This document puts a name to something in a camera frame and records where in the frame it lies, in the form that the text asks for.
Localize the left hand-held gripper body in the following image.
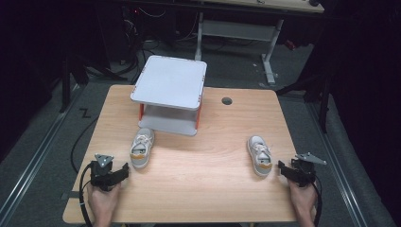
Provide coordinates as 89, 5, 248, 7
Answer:
89, 153, 118, 192

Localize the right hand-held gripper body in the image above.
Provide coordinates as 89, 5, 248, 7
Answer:
290, 152, 328, 189

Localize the small grey white sneaker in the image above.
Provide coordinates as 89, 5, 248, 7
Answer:
246, 135, 273, 177
130, 127, 156, 169

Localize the white two-tier shoe rack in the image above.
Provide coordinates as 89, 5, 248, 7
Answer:
130, 55, 208, 137

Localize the person's right hand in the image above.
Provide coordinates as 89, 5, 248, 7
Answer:
288, 179, 318, 216

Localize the black metal stand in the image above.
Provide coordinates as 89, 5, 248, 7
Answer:
59, 53, 129, 114
275, 70, 334, 134

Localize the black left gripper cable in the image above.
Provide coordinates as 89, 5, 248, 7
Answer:
78, 163, 96, 227

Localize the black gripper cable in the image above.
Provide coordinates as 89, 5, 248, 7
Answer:
310, 180, 323, 227
78, 163, 96, 227

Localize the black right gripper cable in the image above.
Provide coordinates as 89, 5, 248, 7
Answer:
310, 180, 323, 227

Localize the metal floor rail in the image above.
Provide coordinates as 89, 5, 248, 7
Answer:
305, 101, 369, 227
0, 84, 82, 219

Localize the black floor cable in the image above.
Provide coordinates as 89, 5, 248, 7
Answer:
70, 114, 100, 175

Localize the tangle of cables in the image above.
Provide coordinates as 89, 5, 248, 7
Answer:
121, 5, 198, 75

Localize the wooden desk with white frame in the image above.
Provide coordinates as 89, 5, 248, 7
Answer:
194, 0, 325, 86

